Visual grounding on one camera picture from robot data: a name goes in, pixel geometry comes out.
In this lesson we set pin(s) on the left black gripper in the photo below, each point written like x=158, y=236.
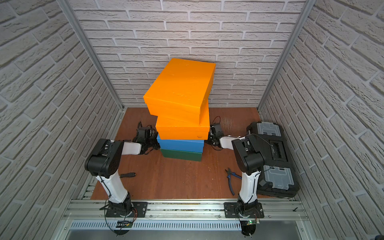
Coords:
x=151, y=138

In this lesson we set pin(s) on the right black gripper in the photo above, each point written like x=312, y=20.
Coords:
x=207, y=141

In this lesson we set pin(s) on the orange shoebox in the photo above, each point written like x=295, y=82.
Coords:
x=181, y=91
x=169, y=129

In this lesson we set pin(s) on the blue shoebox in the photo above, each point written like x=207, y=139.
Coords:
x=182, y=145

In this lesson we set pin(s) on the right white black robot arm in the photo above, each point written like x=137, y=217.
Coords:
x=250, y=161

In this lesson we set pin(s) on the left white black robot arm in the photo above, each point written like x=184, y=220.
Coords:
x=104, y=160

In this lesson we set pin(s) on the green shoebox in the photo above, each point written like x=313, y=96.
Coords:
x=182, y=155

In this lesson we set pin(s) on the black grey toolbox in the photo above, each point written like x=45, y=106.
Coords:
x=278, y=178

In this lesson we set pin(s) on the left corner aluminium profile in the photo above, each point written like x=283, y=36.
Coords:
x=85, y=41

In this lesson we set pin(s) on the corner aluminium profile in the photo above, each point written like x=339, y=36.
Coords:
x=85, y=41
x=307, y=8

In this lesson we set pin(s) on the right corner aluminium profile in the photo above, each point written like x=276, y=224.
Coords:
x=307, y=8

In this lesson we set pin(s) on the black handled screwdriver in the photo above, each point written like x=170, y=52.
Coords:
x=128, y=175

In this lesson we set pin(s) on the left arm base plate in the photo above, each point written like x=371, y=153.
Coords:
x=128, y=209

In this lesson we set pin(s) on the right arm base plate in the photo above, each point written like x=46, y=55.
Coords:
x=243, y=211

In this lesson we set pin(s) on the aluminium front rail frame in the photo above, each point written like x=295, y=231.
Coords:
x=182, y=215

